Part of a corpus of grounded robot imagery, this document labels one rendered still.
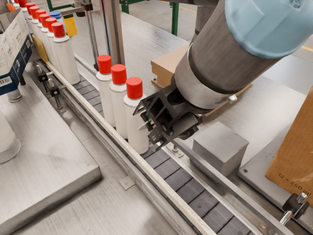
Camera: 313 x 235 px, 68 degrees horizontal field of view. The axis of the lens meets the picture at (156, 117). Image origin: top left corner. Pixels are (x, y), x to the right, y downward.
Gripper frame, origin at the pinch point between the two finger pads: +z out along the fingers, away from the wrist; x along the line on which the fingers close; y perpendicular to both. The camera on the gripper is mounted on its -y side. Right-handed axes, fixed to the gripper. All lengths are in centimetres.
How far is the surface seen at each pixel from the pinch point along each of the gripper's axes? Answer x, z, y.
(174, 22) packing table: -117, 139, -165
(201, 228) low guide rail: 19.2, -0.5, 4.3
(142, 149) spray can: 0.3, 11.5, 1.0
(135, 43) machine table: -52, 50, -42
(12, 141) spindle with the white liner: -18.8, 20.9, 24.9
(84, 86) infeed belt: -30.9, 32.0, -1.2
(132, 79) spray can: -11.6, -2.8, 0.3
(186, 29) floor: -139, 196, -235
